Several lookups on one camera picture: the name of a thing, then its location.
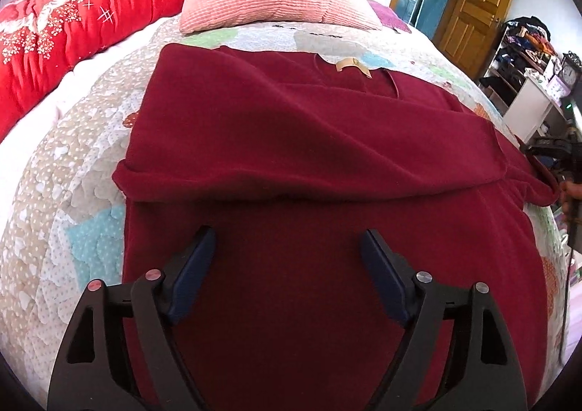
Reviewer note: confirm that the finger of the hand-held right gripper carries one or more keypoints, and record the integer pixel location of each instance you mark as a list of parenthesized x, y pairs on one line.
[(545, 148)]

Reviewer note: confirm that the wooden door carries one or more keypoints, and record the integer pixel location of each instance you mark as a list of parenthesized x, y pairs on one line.
[(477, 6)]

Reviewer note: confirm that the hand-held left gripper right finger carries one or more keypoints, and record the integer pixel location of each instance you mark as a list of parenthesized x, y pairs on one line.
[(384, 274)]

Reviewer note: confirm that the purple cloth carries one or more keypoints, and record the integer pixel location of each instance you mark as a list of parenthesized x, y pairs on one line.
[(386, 15)]

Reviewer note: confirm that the white cabinet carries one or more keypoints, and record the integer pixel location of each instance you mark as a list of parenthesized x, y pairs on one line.
[(529, 106)]

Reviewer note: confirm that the white bed sheet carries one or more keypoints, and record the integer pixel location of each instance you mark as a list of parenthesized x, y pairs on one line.
[(27, 142)]

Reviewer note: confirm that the person's right hand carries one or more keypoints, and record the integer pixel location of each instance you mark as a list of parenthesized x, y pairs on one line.
[(570, 199)]

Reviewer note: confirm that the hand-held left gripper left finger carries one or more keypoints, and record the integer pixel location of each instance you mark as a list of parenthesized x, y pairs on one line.
[(191, 274)]

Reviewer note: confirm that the red floral duvet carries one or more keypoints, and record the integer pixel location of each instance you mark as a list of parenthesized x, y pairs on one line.
[(91, 29)]

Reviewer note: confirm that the heart patterned quilt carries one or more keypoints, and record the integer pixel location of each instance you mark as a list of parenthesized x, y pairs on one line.
[(68, 192)]

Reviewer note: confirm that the dark red sweater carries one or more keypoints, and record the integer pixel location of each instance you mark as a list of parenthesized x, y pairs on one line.
[(291, 142)]

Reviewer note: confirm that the shelf rack with clothes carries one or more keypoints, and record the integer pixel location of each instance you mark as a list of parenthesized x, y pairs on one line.
[(518, 52)]

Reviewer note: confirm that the ornate table clock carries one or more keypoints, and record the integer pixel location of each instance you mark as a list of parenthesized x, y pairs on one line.
[(571, 72)]

